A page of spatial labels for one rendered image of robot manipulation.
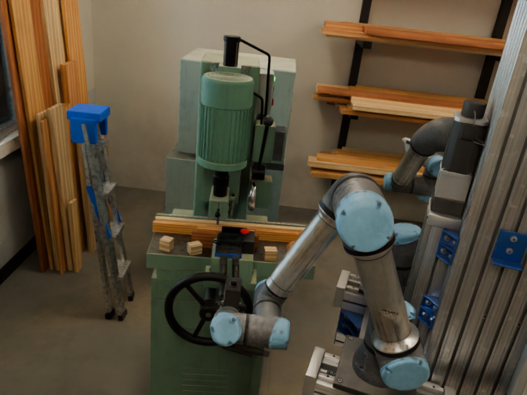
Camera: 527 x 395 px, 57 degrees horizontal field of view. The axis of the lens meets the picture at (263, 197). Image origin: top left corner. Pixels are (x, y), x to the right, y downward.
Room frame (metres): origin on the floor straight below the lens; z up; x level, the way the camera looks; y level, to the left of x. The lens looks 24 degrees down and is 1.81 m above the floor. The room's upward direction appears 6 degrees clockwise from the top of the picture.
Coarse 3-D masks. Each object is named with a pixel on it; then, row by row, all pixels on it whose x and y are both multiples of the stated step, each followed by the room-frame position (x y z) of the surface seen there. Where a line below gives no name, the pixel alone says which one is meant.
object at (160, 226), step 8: (160, 224) 1.60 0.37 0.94; (168, 224) 1.60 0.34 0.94; (176, 224) 1.61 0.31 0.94; (184, 224) 1.61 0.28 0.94; (192, 224) 1.62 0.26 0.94; (200, 224) 1.63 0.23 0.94; (160, 232) 1.60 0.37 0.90; (168, 232) 1.60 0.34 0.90; (176, 232) 1.61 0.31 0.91; (184, 232) 1.61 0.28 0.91; (256, 232) 1.63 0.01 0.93; (264, 232) 1.63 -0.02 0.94; (272, 232) 1.63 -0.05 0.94; (280, 232) 1.64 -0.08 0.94; (288, 232) 1.64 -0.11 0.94; (296, 232) 1.65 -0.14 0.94; (264, 240) 1.63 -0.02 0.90; (272, 240) 1.63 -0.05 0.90; (280, 240) 1.63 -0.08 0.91; (288, 240) 1.64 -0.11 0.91
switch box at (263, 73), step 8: (264, 72) 1.93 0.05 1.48; (272, 72) 1.95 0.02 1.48; (264, 80) 1.91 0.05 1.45; (272, 80) 1.91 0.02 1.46; (264, 88) 1.91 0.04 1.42; (272, 88) 1.91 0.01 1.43; (264, 96) 1.91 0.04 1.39; (256, 104) 1.90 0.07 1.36; (264, 104) 1.91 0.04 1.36; (256, 112) 1.90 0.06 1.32
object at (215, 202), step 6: (228, 192) 1.66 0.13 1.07; (210, 198) 1.59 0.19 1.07; (216, 198) 1.60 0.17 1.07; (222, 198) 1.60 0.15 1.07; (228, 198) 1.61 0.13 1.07; (210, 204) 1.57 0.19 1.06; (216, 204) 1.58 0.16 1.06; (222, 204) 1.58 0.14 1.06; (228, 204) 1.58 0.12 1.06; (210, 210) 1.57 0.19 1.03; (216, 210) 1.58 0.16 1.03; (222, 210) 1.58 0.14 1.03; (228, 210) 1.60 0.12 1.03; (210, 216) 1.57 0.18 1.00; (222, 216) 1.58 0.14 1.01
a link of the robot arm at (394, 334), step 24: (336, 192) 1.01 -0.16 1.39; (360, 192) 0.94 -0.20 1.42; (336, 216) 0.93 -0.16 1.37; (360, 216) 0.90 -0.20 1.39; (384, 216) 0.90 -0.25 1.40; (360, 240) 0.89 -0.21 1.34; (384, 240) 0.89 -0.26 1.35; (360, 264) 0.93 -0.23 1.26; (384, 264) 0.92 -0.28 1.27; (384, 288) 0.92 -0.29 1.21; (384, 312) 0.92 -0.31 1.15; (384, 336) 0.92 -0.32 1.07; (408, 336) 0.93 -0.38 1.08; (384, 360) 0.92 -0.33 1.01; (408, 360) 0.89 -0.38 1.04; (408, 384) 0.90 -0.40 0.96
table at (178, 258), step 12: (156, 240) 1.54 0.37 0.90; (180, 240) 1.56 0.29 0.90; (156, 252) 1.46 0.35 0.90; (168, 252) 1.46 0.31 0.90; (180, 252) 1.47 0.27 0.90; (204, 252) 1.49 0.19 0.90; (156, 264) 1.45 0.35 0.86; (168, 264) 1.45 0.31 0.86; (180, 264) 1.45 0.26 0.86; (192, 264) 1.46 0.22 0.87; (204, 264) 1.46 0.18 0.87; (264, 264) 1.47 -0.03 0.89; (276, 264) 1.48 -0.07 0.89; (252, 276) 1.42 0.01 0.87; (312, 276) 1.49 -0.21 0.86; (252, 288) 1.38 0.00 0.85
